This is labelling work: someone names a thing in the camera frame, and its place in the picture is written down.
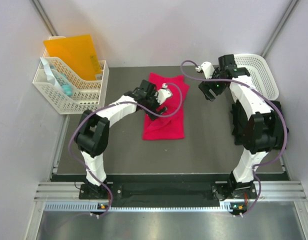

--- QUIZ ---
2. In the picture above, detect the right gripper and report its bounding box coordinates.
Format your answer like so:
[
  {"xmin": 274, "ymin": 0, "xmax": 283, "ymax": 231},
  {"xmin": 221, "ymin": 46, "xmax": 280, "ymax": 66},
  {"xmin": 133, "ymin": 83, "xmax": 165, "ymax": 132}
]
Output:
[{"xmin": 198, "ymin": 68, "xmax": 228, "ymax": 102}]

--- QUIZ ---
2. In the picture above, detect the red t shirt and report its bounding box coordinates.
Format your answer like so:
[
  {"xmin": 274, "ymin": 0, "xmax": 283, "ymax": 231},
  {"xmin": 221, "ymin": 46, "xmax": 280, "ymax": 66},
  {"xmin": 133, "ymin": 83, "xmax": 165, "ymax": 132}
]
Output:
[{"xmin": 142, "ymin": 72, "xmax": 190, "ymax": 141}]

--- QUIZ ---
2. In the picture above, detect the orange plastic folder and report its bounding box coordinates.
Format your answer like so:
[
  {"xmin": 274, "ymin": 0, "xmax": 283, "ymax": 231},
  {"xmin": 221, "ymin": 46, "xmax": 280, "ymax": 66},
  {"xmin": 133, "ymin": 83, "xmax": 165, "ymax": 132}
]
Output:
[{"xmin": 43, "ymin": 34, "xmax": 102, "ymax": 81}]

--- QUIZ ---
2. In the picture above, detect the white plastic basket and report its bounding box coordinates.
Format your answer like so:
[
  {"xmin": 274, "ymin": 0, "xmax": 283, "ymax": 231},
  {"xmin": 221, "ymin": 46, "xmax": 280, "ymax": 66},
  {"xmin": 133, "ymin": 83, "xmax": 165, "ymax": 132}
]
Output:
[{"xmin": 234, "ymin": 53, "xmax": 279, "ymax": 101}]

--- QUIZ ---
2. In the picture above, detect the white file organizer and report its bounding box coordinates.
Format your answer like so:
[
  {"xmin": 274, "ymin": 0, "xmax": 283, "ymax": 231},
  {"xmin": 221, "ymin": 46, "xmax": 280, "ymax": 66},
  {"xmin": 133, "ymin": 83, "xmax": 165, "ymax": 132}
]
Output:
[{"xmin": 32, "ymin": 36, "xmax": 110, "ymax": 115}]

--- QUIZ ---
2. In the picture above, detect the black folded t shirt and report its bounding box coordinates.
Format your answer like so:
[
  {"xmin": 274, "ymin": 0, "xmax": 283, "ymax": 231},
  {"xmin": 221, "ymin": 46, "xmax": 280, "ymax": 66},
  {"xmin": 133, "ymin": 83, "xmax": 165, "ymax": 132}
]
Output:
[{"xmin": 231, "ymin": 101, "xmax": 284, "ymax": 154}]

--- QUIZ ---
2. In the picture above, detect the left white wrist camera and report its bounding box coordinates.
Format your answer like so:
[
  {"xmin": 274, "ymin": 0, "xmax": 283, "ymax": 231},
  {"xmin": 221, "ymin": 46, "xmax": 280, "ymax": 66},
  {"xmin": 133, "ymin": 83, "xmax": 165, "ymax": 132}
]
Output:
[{"xmin": 155, "ymin": 83, "xmax": 173, "ymax": 105}]

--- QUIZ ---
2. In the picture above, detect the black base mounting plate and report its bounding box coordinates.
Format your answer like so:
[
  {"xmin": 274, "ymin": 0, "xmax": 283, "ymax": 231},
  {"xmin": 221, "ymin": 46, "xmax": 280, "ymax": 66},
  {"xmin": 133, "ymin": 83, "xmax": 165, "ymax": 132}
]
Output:
[{"xmin": 79, "ymin": 181, "xmax": 256, "ymax": 202}]

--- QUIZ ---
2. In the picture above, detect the aluminium frame rail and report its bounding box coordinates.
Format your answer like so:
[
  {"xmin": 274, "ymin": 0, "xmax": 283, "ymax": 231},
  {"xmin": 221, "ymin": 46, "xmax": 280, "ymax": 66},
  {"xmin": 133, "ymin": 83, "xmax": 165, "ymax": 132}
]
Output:
[{"xmin": 34, "ymin": 181, "xmax": 307, "ymax": 202}]

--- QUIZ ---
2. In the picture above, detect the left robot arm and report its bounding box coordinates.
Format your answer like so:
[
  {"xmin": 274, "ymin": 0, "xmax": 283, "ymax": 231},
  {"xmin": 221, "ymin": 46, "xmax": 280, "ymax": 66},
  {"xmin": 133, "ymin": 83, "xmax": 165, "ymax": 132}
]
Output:
[{"xmin": 74, "ymin": 80, "xmax": 173, "ymax": 200}]

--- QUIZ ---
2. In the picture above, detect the teal object in organizer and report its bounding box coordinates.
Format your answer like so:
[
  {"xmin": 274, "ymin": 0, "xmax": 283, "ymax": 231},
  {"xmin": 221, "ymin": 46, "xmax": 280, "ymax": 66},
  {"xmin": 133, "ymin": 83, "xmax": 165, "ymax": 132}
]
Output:
[{"xmin": 49, "ymin": 65, "xmax": 73, "ymax": 97}]

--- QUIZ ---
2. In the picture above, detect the grey slotted cable duct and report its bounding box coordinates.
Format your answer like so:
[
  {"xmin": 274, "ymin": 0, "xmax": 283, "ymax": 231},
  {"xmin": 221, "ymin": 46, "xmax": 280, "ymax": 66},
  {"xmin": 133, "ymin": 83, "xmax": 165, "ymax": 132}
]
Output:
[{"xmin": 44, "ymin": 201, "xmax": 238, "ymax": 213}]

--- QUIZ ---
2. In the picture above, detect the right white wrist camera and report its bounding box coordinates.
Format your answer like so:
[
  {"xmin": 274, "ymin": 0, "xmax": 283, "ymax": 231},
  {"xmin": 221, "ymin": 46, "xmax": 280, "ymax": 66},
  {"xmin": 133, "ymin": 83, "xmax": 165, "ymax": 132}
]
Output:
[{"xmin": 195, "ymin": 61, "xmax": 215, "ymax": 79}]

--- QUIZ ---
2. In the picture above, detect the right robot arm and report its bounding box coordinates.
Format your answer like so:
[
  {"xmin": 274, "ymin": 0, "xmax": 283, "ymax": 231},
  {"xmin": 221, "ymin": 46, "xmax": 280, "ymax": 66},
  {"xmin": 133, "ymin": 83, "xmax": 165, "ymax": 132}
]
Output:
[{"xmin": 195, "ymin": 54, "xmax": 288, "ymax": 200}]

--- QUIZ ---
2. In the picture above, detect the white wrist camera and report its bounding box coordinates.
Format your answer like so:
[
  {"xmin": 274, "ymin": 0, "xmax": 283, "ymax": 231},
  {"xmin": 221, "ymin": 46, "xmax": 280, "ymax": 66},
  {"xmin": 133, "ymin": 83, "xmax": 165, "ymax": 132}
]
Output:
[
  {"xmin": 195, "ymin": 61, "xmax": 215, "ymax": 79},
  {"xmin": 155, "ymin": 83, "xmax": 173, "ymax": 105}
]

